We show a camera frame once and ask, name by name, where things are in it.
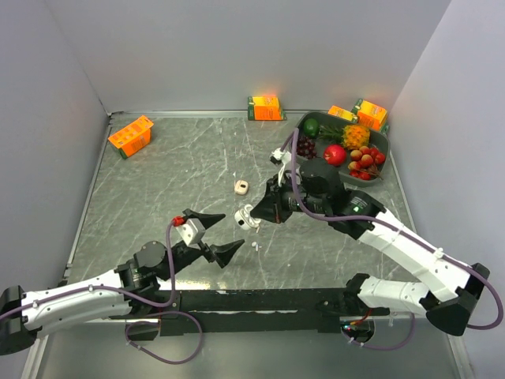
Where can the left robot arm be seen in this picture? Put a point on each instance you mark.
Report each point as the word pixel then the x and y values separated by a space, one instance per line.
pixel 132 289

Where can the white earbud charging case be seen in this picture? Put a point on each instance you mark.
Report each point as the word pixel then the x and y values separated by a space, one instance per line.
pixel 244 219

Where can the red lychee bunch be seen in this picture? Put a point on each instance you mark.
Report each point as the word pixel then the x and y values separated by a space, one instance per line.
pixel 365 163

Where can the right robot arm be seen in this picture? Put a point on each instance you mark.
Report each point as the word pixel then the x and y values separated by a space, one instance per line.
pixel 445 291

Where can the dark grey fruit tray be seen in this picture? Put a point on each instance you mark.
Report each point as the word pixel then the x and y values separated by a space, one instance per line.
pixel 377 140

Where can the orange juice carton middle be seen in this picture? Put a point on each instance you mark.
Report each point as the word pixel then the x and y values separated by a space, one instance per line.
pixel 265 108

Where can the pink earbud charging case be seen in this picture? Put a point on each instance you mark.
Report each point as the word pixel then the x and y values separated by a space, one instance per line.
pixel 241 187

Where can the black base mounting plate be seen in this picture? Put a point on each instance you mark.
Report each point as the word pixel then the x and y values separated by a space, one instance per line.
pixel 269 310

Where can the aluminium rail frame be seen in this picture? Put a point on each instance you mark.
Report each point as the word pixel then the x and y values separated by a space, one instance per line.
pixel 36 351

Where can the white earbud pair lower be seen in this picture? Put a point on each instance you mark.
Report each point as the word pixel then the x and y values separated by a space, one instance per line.
pixel 256 246

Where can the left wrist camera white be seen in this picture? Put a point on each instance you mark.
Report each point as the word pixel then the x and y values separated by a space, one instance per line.
pixel 190 229

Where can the small pineapple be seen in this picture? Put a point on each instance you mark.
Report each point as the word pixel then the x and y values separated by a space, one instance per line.
pixel 350 137

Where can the green lime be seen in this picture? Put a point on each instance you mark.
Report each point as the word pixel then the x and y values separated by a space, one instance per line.
pixel 311 128

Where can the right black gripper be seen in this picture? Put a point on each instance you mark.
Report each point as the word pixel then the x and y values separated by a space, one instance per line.
pixel 271 207

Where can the orange carton behind tray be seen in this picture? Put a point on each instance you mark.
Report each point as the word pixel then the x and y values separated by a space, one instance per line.
pixel 343 114

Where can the orange juice carton left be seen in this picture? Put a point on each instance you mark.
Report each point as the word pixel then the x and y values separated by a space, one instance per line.
pixel 132 138

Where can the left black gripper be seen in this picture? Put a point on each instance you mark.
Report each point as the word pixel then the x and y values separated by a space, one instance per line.
pixel 222 253

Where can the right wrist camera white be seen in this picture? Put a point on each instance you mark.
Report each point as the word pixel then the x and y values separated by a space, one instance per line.
pixel 282 159

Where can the orange juice carton right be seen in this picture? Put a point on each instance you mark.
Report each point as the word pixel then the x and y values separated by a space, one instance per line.
pixel 371 115

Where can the red apple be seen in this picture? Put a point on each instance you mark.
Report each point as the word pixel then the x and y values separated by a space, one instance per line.
pixel 335 155

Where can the orange juice carton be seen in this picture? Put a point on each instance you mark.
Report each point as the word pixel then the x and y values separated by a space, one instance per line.
pixel 371 115
pixel 265 108
pixel 132 138

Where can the dark grape bunch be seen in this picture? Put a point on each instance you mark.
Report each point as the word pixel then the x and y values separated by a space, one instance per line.
pixel 306 147

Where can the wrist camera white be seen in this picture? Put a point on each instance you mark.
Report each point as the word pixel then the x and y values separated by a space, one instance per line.
pixel 190 229
pixel 282 159

